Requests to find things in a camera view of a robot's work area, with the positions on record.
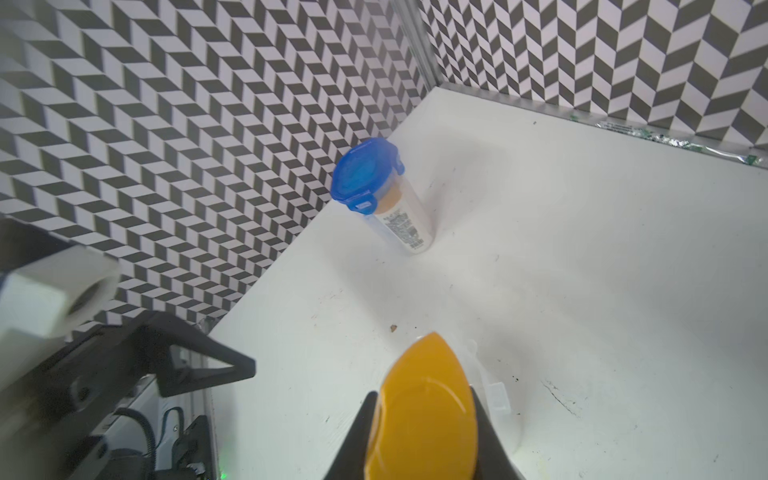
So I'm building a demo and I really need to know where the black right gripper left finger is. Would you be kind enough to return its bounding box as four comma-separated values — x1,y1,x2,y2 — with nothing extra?
324,391,378,480

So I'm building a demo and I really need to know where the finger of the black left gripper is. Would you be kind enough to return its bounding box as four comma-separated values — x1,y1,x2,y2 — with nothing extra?
129,311,257,398

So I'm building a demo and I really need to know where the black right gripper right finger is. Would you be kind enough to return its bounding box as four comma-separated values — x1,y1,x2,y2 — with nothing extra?
470,387,524,480

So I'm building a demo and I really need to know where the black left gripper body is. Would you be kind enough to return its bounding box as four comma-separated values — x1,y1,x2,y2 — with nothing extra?
1,325,162,479

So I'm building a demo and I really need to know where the shampoo bottle gold cap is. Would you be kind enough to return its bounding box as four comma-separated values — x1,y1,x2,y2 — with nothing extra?
363,332,478,479

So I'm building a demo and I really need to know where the clear plastic cup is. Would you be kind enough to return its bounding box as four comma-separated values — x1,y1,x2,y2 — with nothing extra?
362,173,434,254
454,339,523,457

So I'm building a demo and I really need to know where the blue lid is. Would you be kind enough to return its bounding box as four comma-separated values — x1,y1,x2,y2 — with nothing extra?
330,138,405,215

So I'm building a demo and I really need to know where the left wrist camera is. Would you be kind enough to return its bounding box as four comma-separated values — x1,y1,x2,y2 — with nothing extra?
1,246,121,339

